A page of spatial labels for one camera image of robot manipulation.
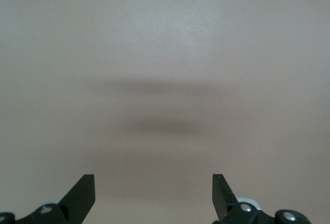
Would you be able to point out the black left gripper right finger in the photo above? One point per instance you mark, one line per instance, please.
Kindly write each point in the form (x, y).
(227, 211)

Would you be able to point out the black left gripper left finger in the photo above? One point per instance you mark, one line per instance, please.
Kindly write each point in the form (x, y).
(74, 206)

